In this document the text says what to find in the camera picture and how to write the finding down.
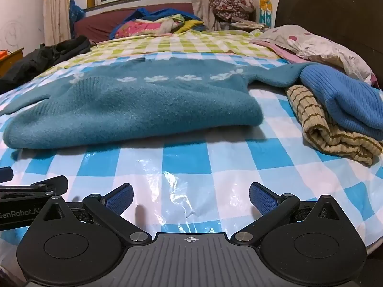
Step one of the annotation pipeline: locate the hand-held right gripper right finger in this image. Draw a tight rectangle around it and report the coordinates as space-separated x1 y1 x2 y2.
230 182 353 245

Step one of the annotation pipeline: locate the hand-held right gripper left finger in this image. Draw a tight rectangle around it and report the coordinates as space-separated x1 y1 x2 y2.
32 184 153 246

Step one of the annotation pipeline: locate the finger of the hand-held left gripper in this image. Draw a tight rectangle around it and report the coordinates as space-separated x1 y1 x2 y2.
28 175 69 197
0 167 14 184

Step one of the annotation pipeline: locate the teal knit sweater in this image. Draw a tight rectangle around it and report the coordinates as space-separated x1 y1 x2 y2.
0 55 327 150

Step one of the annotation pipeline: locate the beige striped knit garment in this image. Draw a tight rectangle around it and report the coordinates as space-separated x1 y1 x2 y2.
286 84 383 166

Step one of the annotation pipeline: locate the wooden side shelf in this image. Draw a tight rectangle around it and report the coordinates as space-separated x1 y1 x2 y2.
0 47 25 79

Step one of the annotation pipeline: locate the black jacket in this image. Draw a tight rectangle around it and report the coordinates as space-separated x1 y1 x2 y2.
0 35 92 88

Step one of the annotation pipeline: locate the blue ribbed knit sweater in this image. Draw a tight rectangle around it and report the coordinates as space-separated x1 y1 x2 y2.
300 64 383 142

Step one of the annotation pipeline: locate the pink blanket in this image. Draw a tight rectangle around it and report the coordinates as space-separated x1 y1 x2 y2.
254 40 309 64

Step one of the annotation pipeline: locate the floral print pillow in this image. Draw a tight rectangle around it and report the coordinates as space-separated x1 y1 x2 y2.
250 24 379 89

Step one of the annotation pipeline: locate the maroon sofa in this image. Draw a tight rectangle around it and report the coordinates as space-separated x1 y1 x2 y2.
73 2 195 43

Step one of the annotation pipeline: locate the blue plastic bag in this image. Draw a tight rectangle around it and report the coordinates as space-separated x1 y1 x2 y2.
69 0 86 31

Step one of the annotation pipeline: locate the green checkered plastic sheet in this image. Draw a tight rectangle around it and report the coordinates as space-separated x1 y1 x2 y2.
31 29 288 82

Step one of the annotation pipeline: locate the pink floral quilt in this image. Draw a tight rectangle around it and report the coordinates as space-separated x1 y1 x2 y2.
114 16 185 39

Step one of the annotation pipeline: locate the stack of papers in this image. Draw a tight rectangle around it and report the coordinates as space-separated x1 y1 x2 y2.
229 18 270 31

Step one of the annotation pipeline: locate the yellow cloth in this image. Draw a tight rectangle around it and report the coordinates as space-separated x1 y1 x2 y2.
173 19 206 34

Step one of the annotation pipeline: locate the yellow and blue carton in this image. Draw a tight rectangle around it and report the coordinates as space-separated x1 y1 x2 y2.
259 0 275 26

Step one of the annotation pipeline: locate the pile of colourful bedding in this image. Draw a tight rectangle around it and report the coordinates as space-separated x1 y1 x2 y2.
110 7 196 38

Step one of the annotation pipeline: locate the brown floral cloth bundle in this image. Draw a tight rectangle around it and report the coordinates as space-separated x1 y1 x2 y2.
208 0 257 23

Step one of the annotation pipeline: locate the dark wooden headboard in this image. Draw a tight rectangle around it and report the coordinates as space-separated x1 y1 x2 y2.
274 0 383 91

